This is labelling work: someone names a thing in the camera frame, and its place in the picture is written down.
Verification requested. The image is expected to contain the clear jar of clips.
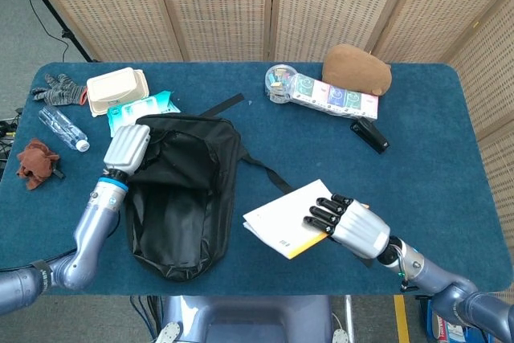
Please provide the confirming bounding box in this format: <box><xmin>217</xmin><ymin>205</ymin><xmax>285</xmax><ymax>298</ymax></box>
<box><xmin>264</xmin><ymin>64</ymin><xmax>300</xmax><ymax>104</ymax></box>

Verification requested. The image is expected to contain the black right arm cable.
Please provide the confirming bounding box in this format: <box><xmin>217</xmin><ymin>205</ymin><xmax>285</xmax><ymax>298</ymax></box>
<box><xmin>399</xmin><ymin>272</ymin><xmax>421</xmax><ymax>292</ymax></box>

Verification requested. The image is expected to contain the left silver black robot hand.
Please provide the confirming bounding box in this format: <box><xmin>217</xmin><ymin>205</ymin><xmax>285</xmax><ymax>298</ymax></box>
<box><xmin>103</xmin><ymin>124</ymin><xmax>152</xmax><ymax>178</ymax></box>

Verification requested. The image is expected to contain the beige lunch box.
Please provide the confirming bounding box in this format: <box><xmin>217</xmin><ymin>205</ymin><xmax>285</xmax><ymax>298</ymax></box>
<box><xmin>86</xmin><ymin>67</ymin><xmax>150</xmax><ymax>118</ymax></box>

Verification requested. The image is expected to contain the blue-grey robot torso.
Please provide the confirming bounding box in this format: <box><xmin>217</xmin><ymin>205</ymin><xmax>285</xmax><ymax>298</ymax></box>
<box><xmin>154</xmin><ymin>294</ymin><xmax>354</xmax><ymax>343</ymax></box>

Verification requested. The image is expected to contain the black stapler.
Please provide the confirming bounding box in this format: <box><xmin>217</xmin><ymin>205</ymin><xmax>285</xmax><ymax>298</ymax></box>
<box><xmin>349</xmin><ymin>116</ymin><xmax>390</xmax><ymax>155</ymax></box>

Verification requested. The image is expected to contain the yellow white paper pad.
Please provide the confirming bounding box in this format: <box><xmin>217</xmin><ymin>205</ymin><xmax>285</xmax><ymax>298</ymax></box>
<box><xmin>242</xmin><ymin>178</ymin><xmax>369</xmax><ymax>260</ymax></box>

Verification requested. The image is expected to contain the clear plastic water bottle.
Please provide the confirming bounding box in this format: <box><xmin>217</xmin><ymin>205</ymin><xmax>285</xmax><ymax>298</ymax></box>
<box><xmin>38</xmin><ymin>104</ymin><xmax>91</xmax><ymax>153</ymax></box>

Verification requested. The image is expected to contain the brown crumpled cloth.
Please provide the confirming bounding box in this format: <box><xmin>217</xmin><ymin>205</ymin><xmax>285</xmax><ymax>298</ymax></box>
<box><xmin>15</xmin><ymin>137</ymin><xmax>65</xmax><ymax>191</ymax></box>

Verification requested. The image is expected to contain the brown plush toy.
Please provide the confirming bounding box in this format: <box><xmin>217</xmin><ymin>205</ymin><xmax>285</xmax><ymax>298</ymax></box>
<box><xmin>322</xmin><ymin>43</ymin><xmax>393</xmax><ymax>96</ymax></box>

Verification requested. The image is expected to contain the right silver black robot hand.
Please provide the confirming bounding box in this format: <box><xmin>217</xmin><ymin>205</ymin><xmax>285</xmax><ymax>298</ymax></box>
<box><xmin>303</xmin><ymin>193</ymin><xmax>391</xmax><ymax>259</ymax></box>

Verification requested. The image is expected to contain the blue storage box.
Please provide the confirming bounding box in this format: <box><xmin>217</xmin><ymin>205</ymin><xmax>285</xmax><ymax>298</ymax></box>
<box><xmin>419</xmin><ymin>296</ymin><xmax>483</xmax><ymax>343</ymax></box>

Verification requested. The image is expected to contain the grey knit glove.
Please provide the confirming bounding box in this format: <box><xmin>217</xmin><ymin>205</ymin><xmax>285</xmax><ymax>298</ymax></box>
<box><xmin>31</xmin><ymin>73</ymin><xmax>88</xmax><ymax>107</ymax></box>

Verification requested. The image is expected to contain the white tissue multipack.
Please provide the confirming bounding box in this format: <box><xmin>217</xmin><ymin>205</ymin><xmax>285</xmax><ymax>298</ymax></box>
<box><xmin>288</xmin><ymin>73</ymin><xmax>380</xmax><ymax>121</ymax></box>

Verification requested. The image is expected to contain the black backpack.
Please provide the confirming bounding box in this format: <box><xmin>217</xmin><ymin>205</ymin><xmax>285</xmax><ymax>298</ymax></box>
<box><xmin>124</xmin><ymin>92</ymin><xmax>293</xmax><ymax>282</ymax></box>

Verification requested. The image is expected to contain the green wet wipes pack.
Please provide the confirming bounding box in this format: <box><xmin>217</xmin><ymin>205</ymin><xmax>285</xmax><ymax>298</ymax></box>
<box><xmin>106</xmin><ymin>91</ymin><xmax>182</xmax><ymax>138</ymax></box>

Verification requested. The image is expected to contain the blue table mat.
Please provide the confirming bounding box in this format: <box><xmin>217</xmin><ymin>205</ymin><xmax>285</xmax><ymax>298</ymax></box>
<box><xmin>0</xmin><ymin>62</ymin><xmax>514</xmax><ymax>296</ymax></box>

